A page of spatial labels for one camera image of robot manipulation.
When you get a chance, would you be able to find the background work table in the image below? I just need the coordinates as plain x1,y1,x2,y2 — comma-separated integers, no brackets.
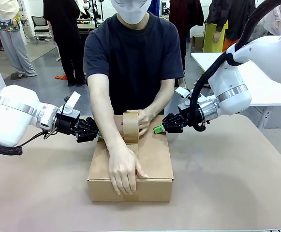
77,18,103,33

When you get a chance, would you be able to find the right arm black cable sleeve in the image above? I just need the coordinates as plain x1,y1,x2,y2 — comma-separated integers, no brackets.
190,0,281,132

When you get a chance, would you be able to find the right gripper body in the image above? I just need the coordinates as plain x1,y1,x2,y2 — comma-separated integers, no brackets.
177,104,192,132

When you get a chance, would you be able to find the person's right forearm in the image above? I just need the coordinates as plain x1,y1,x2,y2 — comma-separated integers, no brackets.
89,94,131,155

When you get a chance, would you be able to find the person's left hand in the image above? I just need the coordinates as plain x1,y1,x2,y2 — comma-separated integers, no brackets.
126,109,155,137

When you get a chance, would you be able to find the person in navy t-shirt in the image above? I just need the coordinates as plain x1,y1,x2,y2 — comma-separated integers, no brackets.
84,11,185,116

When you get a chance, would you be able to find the orange garment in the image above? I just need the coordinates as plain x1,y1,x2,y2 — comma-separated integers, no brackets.
222,38,239,53

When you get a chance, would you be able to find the background person yellow apron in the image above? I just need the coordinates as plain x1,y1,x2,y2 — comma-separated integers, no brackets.
194,0,257,89

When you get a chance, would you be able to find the background person cream top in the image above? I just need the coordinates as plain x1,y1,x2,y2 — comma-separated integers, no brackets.
0,0,38,78

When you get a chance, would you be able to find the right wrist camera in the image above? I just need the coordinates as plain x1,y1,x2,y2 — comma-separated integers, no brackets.
175,87,195,106

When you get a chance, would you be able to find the person's right hand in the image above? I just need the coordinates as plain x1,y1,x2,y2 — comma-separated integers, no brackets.
108,147,148,196

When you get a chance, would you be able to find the white face mask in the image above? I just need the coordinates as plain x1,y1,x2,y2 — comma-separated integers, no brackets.
111,0,149,25

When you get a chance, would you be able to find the left arm black cable sleeve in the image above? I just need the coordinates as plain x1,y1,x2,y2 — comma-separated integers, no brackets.
0,120,24,156

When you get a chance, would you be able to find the blue hanging cloth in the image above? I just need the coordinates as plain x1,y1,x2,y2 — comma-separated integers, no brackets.
147,0,159,15

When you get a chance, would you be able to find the arm black cable sleeve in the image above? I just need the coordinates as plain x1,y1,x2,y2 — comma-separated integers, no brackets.
0,120,24,156
190,0,281,132

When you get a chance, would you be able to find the black office chair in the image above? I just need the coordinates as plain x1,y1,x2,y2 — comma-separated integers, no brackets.
31,15,54,46

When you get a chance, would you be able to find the white background table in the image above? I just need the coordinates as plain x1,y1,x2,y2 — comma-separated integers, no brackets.
191,52,281,107

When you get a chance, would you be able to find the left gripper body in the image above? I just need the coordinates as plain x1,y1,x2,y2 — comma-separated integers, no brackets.
55,113,82,136

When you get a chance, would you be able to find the large brown cardboard box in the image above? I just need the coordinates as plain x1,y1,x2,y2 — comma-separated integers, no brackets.
86,115,175,203

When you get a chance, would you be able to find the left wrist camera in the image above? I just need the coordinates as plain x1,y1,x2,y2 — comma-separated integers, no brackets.
59,91,82,119

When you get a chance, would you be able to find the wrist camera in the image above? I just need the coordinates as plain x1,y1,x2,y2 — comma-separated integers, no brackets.
175,87,195,106
59,91,82,119

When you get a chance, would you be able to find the background person dark red top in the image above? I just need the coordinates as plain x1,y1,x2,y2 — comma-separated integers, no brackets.
168,0,205,87

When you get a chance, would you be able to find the small background cardboard box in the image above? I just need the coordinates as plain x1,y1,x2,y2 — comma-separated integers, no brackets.
192,35,204,51

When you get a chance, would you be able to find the brown packing tape roll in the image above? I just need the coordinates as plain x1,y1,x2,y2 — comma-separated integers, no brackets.
122,111,140,144

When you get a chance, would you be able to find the person's left forearm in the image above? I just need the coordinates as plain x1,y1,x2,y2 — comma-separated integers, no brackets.
145,89,176,119

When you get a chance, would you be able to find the background person in black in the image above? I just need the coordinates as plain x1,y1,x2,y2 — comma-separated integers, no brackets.
43,0,87,87

